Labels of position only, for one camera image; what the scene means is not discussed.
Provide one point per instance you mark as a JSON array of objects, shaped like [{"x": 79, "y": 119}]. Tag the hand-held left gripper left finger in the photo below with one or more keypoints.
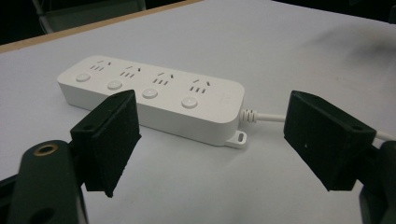
[{"x": 106, "y": 140}]

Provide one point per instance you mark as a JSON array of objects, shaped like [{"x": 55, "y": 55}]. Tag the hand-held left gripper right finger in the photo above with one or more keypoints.
[{"x": 323, "y": 137}]

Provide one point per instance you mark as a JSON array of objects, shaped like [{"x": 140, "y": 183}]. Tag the white power strip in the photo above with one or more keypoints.
[{"x": 155, "y": 96}]

